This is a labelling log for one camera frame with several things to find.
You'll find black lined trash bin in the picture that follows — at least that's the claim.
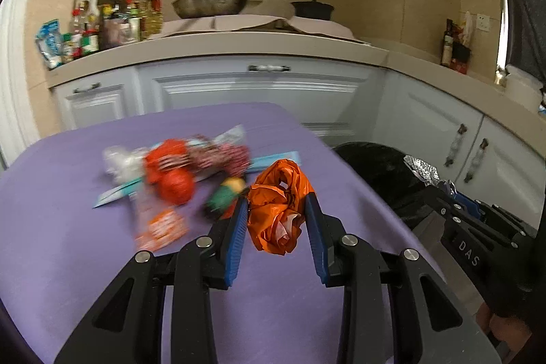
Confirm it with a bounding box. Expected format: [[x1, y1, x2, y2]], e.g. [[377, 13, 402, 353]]
[[334, 142, 430, 230]]

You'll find light blue long wrapper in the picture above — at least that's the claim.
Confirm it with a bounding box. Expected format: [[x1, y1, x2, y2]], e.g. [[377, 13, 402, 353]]
[[95, 125, 301, 208]]

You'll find red patterned snack wrapper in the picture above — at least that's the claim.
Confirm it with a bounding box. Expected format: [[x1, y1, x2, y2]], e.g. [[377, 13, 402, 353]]
[[186, 140, 251, 180]]

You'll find red box on counter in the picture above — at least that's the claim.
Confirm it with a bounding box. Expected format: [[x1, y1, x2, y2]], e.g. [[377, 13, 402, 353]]
[[450, 42, 471, 75]]

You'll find green yellow small wrapper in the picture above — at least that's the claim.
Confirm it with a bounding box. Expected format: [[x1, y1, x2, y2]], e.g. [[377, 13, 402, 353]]
[[203, 177, 246, 220]]

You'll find white spice rack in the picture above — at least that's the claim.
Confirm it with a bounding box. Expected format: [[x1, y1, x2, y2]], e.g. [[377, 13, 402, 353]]
[[75, 0, 135, 51]]

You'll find silver foil wrapper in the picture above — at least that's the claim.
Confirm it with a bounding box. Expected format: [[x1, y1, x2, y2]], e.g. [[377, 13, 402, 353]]
[[403, 155, 442, 187]]

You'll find purple tablecloth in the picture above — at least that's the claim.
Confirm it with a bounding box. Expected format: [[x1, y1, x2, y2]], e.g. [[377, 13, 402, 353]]
[[0, 101, 445, 364]]

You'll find blue white salt bag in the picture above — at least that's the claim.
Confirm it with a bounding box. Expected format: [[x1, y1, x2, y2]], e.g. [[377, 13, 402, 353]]
[[35, 19, 63, 70]]

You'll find black cooking pot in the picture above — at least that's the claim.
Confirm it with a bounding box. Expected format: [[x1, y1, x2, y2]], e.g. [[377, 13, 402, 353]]
[[291, 0, 334, 21]]

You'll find orange red round wrapper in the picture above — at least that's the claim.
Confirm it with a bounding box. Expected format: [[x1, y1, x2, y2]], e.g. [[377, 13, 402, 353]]
[[144, 139, 195, 206]]

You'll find yellow cooking oil bottle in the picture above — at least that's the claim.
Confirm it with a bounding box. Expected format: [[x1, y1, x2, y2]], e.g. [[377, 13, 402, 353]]
[[144, 0, 163, 38]]

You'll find right hand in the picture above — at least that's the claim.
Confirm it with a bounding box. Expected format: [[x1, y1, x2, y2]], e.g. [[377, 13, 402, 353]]
[[476, 302, 532, 363]]

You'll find dark oil bottle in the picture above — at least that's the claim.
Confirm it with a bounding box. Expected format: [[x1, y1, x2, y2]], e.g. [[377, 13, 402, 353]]
[[441, 18, 454, 68]]

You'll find clear plastic bag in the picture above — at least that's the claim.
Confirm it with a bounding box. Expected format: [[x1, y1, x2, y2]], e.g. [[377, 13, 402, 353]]
[[103, 146, 149, 186]]

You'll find steel wok pan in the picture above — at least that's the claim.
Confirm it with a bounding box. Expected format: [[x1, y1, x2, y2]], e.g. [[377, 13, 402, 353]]
[[171, 0, 248, 19]]

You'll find white cabinet with handles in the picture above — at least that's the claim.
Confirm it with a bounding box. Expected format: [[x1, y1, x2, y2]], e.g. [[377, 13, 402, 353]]
[[50, 55, 545, 225]]

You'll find beige cardboard stove cover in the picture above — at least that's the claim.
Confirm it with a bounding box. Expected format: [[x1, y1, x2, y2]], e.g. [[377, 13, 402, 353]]
[[148, 14, 369, 45]]

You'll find orange plastic bag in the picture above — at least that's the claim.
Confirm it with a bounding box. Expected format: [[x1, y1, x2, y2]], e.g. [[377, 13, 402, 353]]
[[247, 159, 315, 256]]

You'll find orange white snack packet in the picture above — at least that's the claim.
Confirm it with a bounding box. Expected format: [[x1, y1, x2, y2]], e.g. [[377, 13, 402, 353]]
[[131, 189, 188, 252]]

